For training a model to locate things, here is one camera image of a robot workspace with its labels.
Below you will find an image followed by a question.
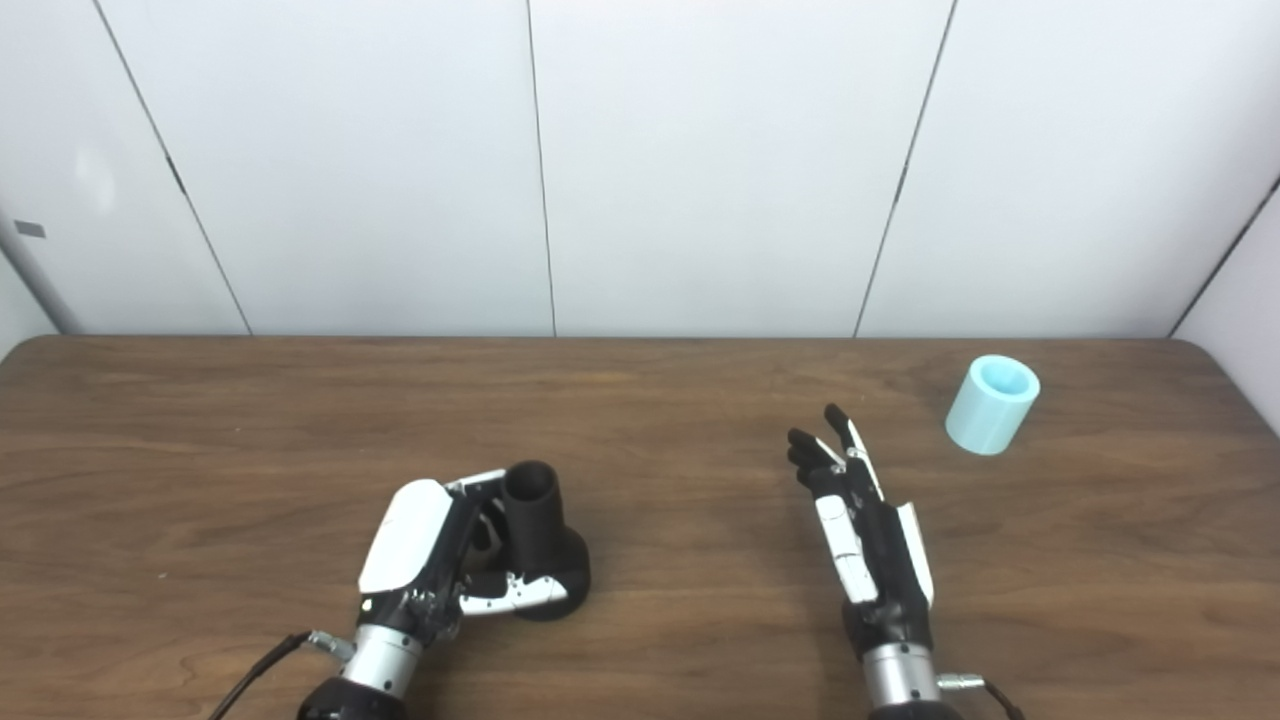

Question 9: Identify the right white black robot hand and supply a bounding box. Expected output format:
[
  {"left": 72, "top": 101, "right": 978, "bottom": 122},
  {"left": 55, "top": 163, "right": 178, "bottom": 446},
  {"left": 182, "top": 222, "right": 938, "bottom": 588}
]
[{"left": 787, "top": 404, "right": 936, "bottom": 661}]

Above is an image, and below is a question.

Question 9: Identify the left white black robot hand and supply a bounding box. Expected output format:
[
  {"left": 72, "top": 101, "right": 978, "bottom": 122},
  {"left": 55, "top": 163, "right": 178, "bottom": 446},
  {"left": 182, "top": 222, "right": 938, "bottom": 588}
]
[{"left": 357, "top": 468, "right": 571, "bottom": 643}]

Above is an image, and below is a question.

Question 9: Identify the black flared nozzle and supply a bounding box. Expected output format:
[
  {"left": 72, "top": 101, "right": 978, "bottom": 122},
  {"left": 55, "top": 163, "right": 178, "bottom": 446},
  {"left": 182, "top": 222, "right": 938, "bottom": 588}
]
[{"left": 497, "top": 460, "right": 592, "bottom": 622}]

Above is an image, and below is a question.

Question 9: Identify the light-blue hose piece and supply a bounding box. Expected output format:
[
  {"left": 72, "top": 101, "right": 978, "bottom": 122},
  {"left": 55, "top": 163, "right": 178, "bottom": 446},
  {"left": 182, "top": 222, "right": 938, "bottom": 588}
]
[{"left": 945, "top": 355, "right": 1041, "bottom": 456}]

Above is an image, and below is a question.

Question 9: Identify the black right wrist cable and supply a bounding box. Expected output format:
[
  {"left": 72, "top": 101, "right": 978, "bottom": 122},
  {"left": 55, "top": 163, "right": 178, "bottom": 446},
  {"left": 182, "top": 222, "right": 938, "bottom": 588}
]
[{"left": 937, "top": 673, "right": 1026, "bottom": 720}]

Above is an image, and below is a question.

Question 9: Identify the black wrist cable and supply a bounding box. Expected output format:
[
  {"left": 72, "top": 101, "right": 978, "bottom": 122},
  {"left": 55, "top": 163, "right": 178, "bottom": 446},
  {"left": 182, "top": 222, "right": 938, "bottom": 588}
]
[
  {"left": 937, "top": 673, "right": 1026, "bottom": 720},
  {"left": 207, "top": 630, "right": 356, "bottom": 720}
]

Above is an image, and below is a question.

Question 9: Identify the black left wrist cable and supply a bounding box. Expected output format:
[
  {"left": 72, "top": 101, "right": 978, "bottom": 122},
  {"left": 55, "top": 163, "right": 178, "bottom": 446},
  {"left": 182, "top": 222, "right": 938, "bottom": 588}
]
[{"left": 207, "top": 630, "right": 356, "bottom": 720}]

